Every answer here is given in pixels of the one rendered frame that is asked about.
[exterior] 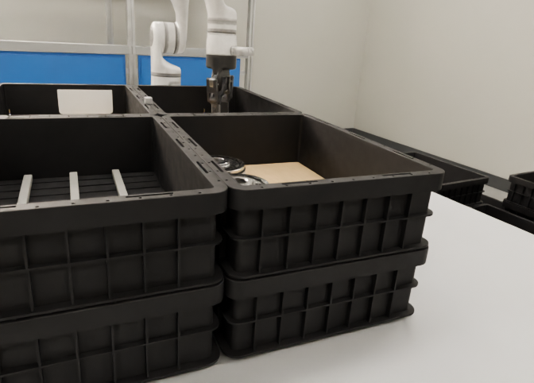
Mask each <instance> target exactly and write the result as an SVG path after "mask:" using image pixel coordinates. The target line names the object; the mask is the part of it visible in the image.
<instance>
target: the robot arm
mask: <svg viewBox="0 0 534 383"><path fill-rule="evenodd" d="M204 1H205V5H206V8H207V31H208V33H207V46H206V67H207V68H211V69H212V75H211V78H207V101H208V102H209V103H211V113H228V112H229V101H230V99H232V97H233V86H234V76H233V75H230V70H234V69H235V68H236V63H237V56H254V49H253V48H252V47H237V37H236V32H237V13H236V11H235V10H234V9H233V8H231V7H229V6H227V5H226V4H225V3H224V1H223V0H204ZM171 2H172V5H173V7H174V10H175V12H176V22H175V23H172V22H164V21H154V22H153V23H152V24H151V26H150V29H149V39H150V52H151V85H180V80H181V70H180V68H179V67H177V66H175V65H173V64H170V63H169V62H167V61H166V60H165V59H164V58H163V56H162V53H169V54H182V53H183V52H184V50H185V48H186V44H187V31H188V4H189V0H171ZM221 101H222V102H221Z"/></svg>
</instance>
